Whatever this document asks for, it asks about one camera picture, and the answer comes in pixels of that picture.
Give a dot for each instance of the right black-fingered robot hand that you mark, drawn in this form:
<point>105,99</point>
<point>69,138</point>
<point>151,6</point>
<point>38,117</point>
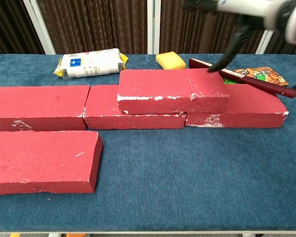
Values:
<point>244,7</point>

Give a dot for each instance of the red foam brick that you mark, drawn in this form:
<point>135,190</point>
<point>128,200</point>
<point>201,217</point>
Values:
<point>167,86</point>
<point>101,108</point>
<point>256,106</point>
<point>39,158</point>
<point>39,103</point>

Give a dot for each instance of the brown pleated curtain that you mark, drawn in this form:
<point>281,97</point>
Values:
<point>192,32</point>
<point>96,24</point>
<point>286,49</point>
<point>10,27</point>

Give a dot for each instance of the orange green snack bag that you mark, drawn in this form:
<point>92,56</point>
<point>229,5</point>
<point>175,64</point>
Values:
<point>266,74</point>

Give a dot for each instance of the dark red folded fan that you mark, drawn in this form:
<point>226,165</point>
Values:
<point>261,85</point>

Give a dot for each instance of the yellow sponge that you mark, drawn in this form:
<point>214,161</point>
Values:
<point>170,60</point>

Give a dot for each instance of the yellow flat packet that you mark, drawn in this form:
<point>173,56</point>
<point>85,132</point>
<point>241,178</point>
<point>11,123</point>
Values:
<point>123,59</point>

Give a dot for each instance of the white tissue pack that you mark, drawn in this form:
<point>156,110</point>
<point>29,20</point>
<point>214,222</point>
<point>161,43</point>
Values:
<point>91,64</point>

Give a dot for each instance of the blue table cloth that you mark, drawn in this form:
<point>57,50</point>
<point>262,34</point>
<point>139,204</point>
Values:
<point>187,172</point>

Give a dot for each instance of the yellow floor tape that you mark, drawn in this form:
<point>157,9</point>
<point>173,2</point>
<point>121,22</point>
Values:
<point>14,235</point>

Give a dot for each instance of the white partition post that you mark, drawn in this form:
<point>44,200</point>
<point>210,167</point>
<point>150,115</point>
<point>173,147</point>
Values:
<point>153,24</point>
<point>39,27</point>
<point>264,42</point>

